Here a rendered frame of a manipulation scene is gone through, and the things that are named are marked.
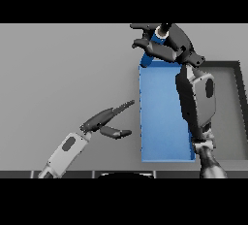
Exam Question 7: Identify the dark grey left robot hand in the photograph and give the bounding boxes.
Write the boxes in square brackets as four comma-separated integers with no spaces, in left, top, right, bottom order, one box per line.
[79,99,136,140]

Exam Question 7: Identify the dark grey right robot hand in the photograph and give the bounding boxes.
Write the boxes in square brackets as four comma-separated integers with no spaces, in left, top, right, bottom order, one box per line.
[130,22,206,68]

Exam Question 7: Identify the blue pipe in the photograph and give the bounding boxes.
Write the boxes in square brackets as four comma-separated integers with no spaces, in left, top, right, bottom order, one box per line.
[139,22,173,69]

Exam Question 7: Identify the blue bin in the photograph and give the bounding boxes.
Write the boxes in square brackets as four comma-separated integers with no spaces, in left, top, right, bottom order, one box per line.
[138,59,197,163]

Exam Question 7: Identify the dark grey bin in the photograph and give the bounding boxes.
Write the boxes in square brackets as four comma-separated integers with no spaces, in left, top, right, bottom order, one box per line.
[192,60,248,162]

